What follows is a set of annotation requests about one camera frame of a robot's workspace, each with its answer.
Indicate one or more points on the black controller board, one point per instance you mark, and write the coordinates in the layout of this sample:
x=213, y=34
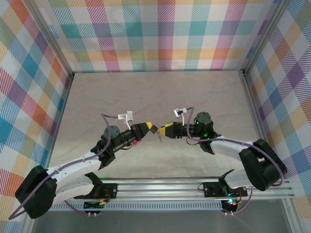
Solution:
x=93, y=205
x=229, y=205

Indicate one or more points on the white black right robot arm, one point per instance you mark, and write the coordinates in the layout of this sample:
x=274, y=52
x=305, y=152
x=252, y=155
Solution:
x=228, y=148

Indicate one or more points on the aluminium side rail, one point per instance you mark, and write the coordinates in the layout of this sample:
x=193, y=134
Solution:
x=68, y=88
x=253, y=102

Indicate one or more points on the red padlock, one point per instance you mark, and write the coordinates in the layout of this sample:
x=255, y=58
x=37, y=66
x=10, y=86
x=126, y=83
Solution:
x=136, y=143

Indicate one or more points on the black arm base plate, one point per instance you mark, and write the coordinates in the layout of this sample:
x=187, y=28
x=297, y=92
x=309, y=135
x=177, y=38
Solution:
x=114, y=188
x=211, y=189

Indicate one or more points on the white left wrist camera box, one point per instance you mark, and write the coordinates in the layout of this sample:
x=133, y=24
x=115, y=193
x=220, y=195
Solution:
x=128, y=116

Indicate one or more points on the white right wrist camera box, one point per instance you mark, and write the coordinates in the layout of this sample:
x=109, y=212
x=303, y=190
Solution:
x=179, y=113

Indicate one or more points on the aluminium mounting rail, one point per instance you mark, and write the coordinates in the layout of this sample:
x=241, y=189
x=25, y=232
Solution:
x=158, y=189

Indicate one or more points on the plaid backdrop panel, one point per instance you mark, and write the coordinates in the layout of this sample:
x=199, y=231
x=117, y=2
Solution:
x=19, y=97
x=291, y=72
x=155, y=36

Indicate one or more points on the black padlock keys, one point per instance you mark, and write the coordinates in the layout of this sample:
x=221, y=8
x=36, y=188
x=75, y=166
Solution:
x=160, y=138

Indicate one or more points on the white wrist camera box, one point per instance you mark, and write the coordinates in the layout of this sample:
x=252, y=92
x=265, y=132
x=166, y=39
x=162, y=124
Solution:
x=128, y=116
x=179, y=113

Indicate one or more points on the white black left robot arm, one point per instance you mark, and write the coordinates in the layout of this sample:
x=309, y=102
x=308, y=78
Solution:
x=73, y=167

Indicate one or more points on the aluminium frame post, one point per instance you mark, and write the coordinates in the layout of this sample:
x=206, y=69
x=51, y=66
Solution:
x=264, y=36
x=51, y=36

